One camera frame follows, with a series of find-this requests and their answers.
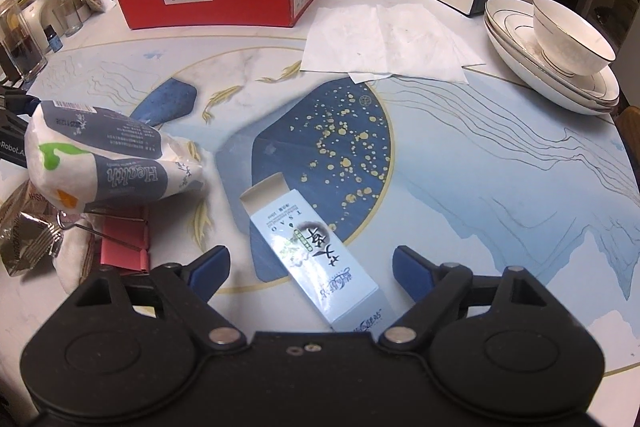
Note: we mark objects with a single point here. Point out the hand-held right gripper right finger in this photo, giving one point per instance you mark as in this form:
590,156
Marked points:
411,269

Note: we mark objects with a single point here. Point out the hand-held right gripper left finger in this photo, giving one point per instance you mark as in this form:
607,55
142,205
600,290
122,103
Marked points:
212,269

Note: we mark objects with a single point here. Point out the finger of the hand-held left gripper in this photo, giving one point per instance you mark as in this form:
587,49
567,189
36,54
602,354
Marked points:
15,103

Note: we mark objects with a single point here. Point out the white slim carton box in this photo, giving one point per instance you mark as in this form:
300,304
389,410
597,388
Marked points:
315,257

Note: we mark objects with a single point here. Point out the white blue tissue pack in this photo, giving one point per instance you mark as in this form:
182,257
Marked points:
115,157

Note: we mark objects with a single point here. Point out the white plush toy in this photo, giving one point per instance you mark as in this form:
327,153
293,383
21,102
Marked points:
75,257

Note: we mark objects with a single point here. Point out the small blue bottle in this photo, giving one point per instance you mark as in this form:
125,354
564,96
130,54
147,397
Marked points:
51,38

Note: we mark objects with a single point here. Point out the pink binder clip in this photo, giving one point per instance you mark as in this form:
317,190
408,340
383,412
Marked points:
125,242

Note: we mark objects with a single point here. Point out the brown snack wrapper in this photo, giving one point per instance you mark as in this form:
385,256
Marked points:
25,237

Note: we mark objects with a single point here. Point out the clear drinking glass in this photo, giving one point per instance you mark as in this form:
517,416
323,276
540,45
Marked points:
67,19

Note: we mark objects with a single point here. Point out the clear plastic kettle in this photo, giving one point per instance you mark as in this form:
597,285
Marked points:
42,4

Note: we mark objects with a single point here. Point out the white paper napkin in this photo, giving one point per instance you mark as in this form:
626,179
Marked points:
345,37
425,42

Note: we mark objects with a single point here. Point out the wooden chair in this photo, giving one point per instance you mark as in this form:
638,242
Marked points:
629,129

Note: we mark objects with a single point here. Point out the white gold-rimmed bowl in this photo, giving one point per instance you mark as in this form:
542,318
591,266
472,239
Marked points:
570,37

